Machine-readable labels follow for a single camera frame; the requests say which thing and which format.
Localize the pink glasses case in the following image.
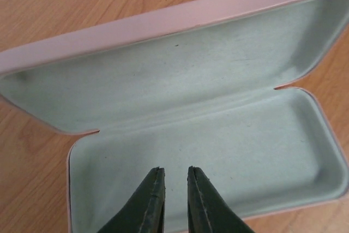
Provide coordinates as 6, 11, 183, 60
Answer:
1, 0, 348, 232

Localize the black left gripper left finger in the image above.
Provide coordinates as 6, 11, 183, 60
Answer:
99, 167, 165, 232

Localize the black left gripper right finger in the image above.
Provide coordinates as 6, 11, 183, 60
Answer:
187, 166, 253, 232

